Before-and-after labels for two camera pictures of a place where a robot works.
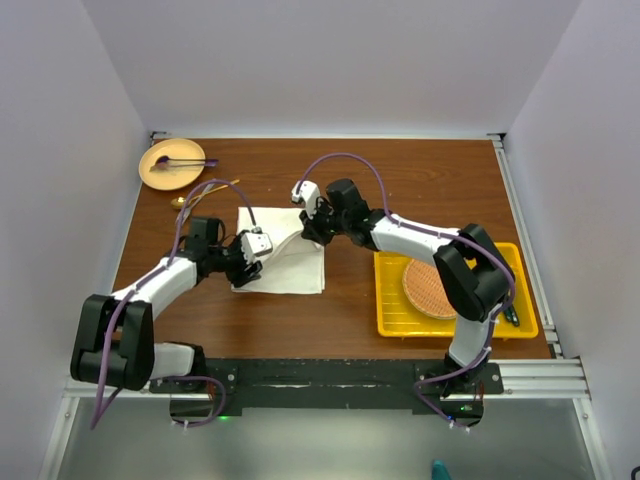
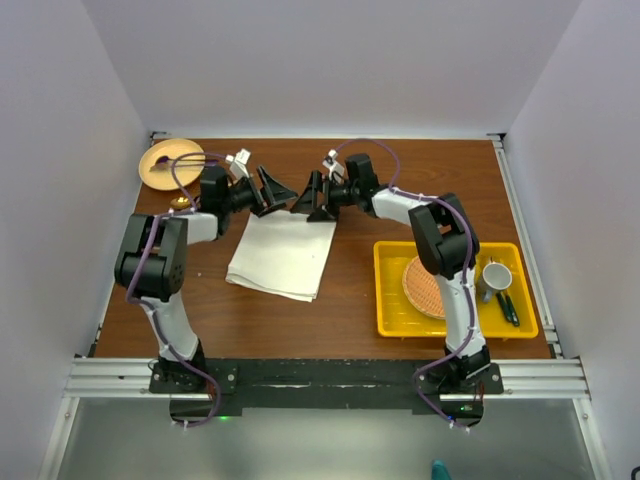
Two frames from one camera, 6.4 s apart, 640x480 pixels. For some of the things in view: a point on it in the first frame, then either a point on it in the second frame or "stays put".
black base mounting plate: (433, 384) stays put
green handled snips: (511, 315) stays put
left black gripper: (240, 276) -> (272, 193)
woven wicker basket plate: (424, 287) stays put
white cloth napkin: (295, 264) stays put
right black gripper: (311, 229) -> (308, 199)
